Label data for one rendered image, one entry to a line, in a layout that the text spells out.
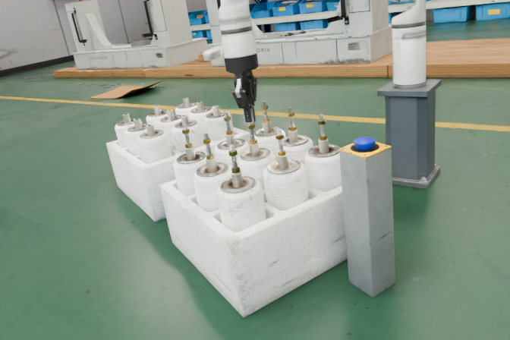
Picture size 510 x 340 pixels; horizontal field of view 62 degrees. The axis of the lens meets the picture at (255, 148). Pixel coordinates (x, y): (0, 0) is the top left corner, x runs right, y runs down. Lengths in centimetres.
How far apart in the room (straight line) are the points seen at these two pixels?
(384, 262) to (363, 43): 219
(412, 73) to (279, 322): 78
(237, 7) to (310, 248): 54
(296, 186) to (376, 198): 17
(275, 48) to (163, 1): 130
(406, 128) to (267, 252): 63
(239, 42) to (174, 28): 329
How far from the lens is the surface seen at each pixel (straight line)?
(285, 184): 91
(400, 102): 131
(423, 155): 136
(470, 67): 274
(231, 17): 94
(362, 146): 82
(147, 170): 130
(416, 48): 130
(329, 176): 98
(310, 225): 94
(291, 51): 324
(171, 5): 422
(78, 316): 109
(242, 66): 94
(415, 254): 109
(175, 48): 419
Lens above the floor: 62
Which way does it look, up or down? 20 degrees down
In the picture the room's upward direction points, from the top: 8 degrees counter-clockwise
